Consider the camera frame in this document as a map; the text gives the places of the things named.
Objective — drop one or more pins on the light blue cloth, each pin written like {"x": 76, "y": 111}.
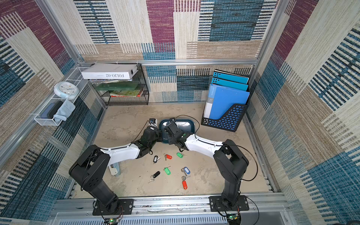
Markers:
{"x": 64, "y": 111}

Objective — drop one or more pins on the black tag key white label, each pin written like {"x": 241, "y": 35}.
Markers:
{"x": 156, "y": 159}

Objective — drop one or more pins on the white round clock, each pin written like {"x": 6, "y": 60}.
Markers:
{"x": 66, "y": 90}

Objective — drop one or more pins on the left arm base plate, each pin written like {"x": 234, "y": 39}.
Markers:
{"x": 124, "y": 206}

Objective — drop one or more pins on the black mesh file holder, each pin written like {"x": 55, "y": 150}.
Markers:
{"x": 229, "y": 121}

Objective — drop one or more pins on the teal folder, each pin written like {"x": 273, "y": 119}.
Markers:
{"x": 230, "y": 77}
{"x": 229, "y": 84}

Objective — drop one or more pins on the green book on shelf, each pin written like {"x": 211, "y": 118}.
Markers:
{"x": 117, "y": 86}

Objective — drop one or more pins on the teal folder middle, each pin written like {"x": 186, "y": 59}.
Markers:
{"x": 229, "y": 84}

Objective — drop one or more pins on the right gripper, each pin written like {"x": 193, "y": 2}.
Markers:
{"x": 169, "y": 130}

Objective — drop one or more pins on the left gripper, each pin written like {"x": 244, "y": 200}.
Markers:
{"x": 159, "y": 134}

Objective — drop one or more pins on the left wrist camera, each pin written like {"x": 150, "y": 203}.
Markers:
{"x": 153, "y": 122}

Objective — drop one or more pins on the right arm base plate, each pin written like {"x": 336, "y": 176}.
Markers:
{"x": 218, "y": 204}

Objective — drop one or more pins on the black wire shelf rack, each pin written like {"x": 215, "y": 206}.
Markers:
{"x": 125, "y": 101}

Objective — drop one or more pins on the blue tag key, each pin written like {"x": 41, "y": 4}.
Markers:
{"x": 186, "y": 171}

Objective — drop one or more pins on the light blue stapler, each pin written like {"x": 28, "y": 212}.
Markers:
{"x": 115, "y": 169}

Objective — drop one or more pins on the dark blue pouch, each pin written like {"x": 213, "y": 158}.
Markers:
{"x": 51, "y": 110}

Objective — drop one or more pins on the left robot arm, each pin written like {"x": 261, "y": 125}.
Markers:
{"x": 89, "y": 169}

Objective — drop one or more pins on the white wire basket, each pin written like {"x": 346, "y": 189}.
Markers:
{"x": 75, "y": 77}

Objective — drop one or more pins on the colourful book lower shelf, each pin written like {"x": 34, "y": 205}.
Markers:
{"x": 133, "y": 93}

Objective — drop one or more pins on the teal plastic storage box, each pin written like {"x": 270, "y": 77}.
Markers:
{"x": 185, "y": 125}

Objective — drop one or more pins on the blue folder front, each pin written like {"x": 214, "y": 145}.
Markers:
{"x": 221, "y": 98}

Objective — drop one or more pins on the white FOLIO-02 box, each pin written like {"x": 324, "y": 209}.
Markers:
{"x": 110, "y": 72}

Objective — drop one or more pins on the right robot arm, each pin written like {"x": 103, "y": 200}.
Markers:
{"x": 230, "y": 160}

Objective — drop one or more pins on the teal folder back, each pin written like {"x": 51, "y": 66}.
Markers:
{"x": 230, "y": 77}

